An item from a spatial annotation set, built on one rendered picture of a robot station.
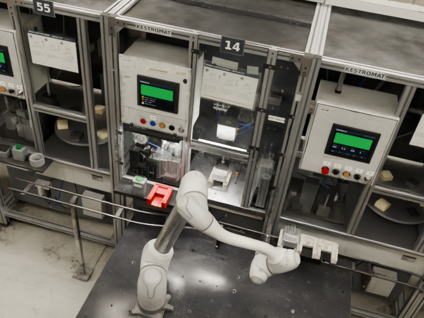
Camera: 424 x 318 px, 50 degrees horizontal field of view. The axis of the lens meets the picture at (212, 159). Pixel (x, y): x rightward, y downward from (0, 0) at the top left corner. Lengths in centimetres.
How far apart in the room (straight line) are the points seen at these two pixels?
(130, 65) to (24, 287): 196
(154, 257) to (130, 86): 98
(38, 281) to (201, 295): 147
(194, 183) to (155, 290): 65
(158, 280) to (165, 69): 114
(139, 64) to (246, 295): 149
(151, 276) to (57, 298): 128
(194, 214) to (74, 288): 176
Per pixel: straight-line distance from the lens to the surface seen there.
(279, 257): 241
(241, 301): 284
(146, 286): 255
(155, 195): 301
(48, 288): 376
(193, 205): 216
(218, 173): 305
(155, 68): 258
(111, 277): 290
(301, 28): 271
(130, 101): 275
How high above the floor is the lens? 302
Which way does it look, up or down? 39 degrees down
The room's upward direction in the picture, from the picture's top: 7 degrees clockwise
